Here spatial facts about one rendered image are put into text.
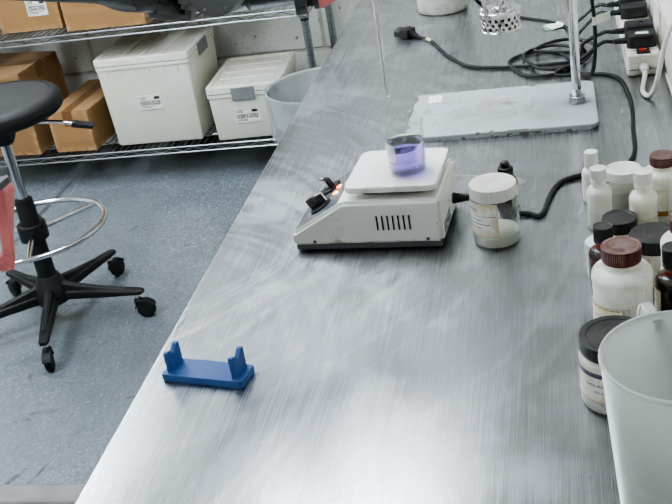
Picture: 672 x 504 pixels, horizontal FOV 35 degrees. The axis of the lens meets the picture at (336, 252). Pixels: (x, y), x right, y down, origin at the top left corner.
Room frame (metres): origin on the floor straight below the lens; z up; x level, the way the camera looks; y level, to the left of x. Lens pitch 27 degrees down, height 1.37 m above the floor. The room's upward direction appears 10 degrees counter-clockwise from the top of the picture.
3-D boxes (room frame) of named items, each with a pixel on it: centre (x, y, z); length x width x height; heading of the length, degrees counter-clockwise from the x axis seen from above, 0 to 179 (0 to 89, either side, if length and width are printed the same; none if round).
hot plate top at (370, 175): (1.26, -0.10, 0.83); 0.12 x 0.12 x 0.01; 71
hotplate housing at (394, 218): (1.27, -0.07, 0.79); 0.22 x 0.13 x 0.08; 71
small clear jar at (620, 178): (1.21, -0.38, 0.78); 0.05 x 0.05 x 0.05
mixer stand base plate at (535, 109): (1.61, -0.31, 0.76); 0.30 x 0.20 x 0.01; 75
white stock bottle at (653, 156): (1.16, -0.41, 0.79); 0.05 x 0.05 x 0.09
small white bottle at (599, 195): (1.17, -0.33, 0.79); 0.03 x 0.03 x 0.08
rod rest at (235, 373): (0.98, 0.16, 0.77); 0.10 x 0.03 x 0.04; 64
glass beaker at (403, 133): (1.24, -0.11, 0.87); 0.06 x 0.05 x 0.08; 151
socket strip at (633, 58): (1.86, -0.61, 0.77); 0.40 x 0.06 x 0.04; 165
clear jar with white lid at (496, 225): (1.18, -0.20, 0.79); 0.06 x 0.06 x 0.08
